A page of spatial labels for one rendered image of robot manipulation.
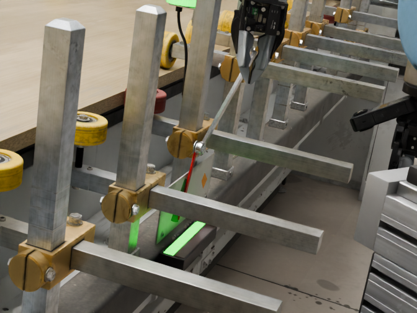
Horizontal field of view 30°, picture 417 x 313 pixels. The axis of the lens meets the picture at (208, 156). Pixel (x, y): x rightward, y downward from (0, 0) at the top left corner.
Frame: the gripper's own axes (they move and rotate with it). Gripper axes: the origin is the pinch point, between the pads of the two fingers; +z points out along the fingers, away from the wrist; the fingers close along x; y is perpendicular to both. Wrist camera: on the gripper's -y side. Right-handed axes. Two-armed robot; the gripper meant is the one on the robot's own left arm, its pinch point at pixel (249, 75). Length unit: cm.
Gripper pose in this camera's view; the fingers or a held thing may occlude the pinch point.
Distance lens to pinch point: 134.7
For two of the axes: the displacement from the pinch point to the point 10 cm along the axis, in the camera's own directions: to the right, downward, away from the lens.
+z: -1.5, 9.4, 3.2
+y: 0.0, 3.2, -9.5
